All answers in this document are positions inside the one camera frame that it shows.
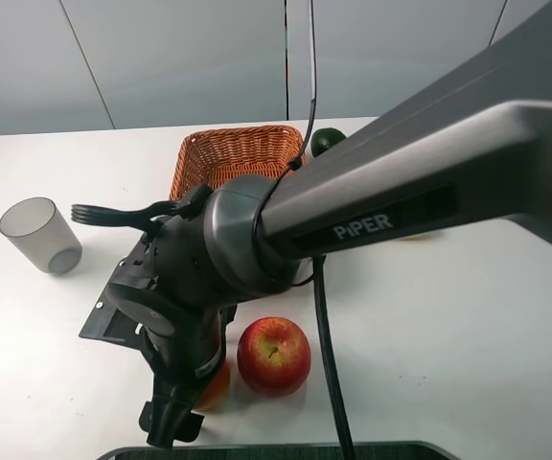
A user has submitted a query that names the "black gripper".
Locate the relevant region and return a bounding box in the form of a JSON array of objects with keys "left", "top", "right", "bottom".
[{"left": 106, "top": 282, "right": 237, "bottom": 449}]

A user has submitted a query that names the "orange red peach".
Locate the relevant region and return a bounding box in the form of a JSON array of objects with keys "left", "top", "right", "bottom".
[{"left": 194, "top": 360, "right": 231, "bottom": 412}]

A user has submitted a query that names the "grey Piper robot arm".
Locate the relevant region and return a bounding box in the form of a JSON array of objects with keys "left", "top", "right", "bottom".
[{"left": 106, "top": 2, "right": 552, "bottom": 449}]

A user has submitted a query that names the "orange wicker basket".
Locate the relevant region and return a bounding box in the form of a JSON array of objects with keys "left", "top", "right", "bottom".
[{"left": 170, "top": 125, "right": 303, "bottom": 200}]

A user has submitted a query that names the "red yellow apple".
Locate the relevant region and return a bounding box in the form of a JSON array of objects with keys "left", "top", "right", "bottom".
[{"left": 237, "top": 316, "right": 311, "bottom": 399}]

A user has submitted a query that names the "black plastic fork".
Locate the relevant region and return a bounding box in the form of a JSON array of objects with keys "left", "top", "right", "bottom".
[{"left": 71, "top": 201, "right": 178, "bottom": 233}]

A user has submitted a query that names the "grey translucent plastic cup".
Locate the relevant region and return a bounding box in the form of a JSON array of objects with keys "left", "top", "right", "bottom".
[{"left": 0, "top": 196, "right": 82, "bottom": 275}]

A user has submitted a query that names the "dark green avocado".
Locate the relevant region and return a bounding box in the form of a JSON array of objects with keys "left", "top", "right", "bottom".
[{"left": 310, "top": 127, "right": 347, "bottom": 158}]

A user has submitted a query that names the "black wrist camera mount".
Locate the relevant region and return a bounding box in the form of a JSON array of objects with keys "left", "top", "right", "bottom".
[{"left": 79, "top": 235, "right": 174, "bottom": 349}]

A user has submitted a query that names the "black cable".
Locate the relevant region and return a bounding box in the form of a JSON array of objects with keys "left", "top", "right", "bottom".
[{"left": 251, "top": 0, "right": 357, "bottom": 460}]

